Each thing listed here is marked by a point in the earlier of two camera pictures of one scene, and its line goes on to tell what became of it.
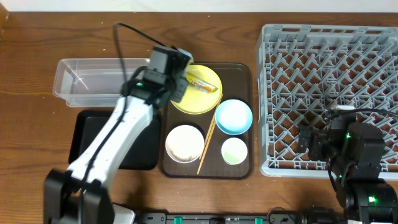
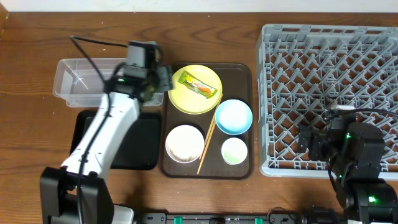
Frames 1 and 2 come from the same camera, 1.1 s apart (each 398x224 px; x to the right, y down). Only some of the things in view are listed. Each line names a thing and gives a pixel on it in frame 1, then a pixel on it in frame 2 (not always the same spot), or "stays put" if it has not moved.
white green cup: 234,150 stays put
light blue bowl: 234,117 stays put
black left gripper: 183,85 → 167,72
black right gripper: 318,139 stays put
